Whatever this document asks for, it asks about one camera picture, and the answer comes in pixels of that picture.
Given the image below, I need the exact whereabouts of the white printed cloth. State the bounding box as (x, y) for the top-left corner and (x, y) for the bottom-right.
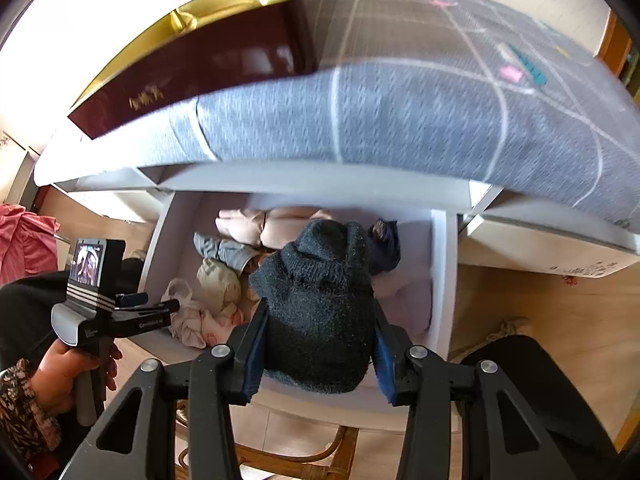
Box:
(161, 277), (246, 351)

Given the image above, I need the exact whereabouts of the white drawer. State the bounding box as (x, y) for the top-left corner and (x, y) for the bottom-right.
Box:
(120, 192), (461, 433)

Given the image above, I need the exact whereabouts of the person's leg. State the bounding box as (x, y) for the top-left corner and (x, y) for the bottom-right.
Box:
(460, 335), (631, 480)
(0, 270), (81, 376)

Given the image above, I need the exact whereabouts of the person's left forearm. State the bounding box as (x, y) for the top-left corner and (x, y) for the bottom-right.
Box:
(0, 357), (63, 466)

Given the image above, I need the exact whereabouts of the person's left hand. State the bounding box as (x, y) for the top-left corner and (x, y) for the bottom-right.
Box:
(27, 342), (123, 413)

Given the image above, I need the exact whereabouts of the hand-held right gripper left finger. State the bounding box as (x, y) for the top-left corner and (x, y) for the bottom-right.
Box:
(65, 305), (273, 480)

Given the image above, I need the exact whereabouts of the blue lace underwear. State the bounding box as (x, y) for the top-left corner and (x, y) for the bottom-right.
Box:
(367, 217), (402, 276)

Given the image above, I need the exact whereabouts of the beige pink garment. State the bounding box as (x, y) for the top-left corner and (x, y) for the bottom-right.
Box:
(215, 205), (336, 251)

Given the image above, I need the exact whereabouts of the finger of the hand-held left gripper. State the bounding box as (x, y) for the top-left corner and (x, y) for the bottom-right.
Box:
(116, 292), (181, 316)

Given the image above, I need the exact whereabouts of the wooden door frame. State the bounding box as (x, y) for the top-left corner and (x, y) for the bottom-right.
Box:
(597, 12), (640, 96)

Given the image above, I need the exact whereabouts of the grey checked bed blanket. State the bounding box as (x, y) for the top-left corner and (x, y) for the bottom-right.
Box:
(167, 0), (640, 241)

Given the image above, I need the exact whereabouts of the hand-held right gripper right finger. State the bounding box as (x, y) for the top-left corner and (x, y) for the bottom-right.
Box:
(372, 305), (576, 480)

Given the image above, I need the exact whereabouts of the person's right leg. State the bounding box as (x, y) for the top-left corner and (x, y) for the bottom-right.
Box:
(460, 335), (631, 480)

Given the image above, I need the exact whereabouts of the grey cloth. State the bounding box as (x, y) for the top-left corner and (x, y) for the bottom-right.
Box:
(193, 232), (256, 273)

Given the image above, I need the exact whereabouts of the dark red gift box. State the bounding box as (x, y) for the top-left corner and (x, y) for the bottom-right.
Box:
(67, 0), (336, 141)

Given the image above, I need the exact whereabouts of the person's right beige shoe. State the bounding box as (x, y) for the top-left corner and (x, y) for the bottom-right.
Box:
(452, 316), (531, 361)

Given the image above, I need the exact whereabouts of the cream yellow cloth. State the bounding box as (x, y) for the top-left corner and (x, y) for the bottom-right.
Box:
(196, 258), (243, 318)

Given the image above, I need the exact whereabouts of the pink red cloth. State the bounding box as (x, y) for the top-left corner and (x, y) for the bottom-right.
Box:
(0, 203), (61, 286)

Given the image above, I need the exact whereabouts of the black knitted hat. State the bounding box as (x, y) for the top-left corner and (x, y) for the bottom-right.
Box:
(250, 220), (381, 393)

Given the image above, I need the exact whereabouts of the person's left leg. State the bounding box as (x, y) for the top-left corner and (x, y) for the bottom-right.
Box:
(0, 270), (81, 376)

